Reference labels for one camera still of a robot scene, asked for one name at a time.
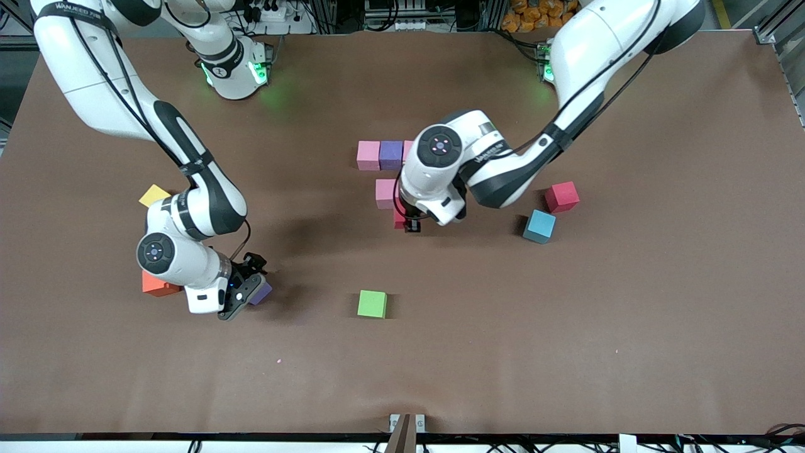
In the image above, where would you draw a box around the brown table cover sheet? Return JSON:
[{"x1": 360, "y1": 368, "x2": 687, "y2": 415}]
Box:
[{"x1": 0, "y1": 28, "x2": 805, "y2": 437}]

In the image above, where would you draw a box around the light blue foam cube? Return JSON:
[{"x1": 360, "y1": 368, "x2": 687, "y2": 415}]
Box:
[{"x1": 523, "y1": 209, "x2": 557, "y2": 245}]

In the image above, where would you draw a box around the metal bracket with pole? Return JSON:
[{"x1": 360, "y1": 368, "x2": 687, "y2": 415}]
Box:
[{"x1": 389, "y1": 413, "x2": 427, "y2": 453}]

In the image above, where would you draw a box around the dark purple foam cube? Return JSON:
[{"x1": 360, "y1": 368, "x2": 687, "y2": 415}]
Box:
[{"x1": 379, "y1": 140, "x2": 404, "y2": 171}]

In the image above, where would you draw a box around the pile of orange objects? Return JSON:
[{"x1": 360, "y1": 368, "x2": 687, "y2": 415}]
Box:
[{"x1": 501, "y1": 0, "x2": 582, "y2": 33}]

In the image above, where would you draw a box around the orange foam cube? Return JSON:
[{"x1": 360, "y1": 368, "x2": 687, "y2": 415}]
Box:
[{"x1": 142, "y1": 271, "x2": 183, "y2": 297}]

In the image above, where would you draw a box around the green foam cube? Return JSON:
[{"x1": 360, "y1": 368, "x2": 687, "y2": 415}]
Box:
[{"x1": 357, "y1": 289, "x2": 388, "y2": 320}]

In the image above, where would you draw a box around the white power strip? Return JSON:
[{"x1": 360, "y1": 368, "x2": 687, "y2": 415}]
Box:
[{"x1": 242, "y1": 3, "x2": 296, "y2": 25}]

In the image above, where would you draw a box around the yellow foam cube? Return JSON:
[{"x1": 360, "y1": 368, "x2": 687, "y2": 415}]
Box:
[{"x1": 138, "y1": 184, "x2": 172, "y2": 208}]

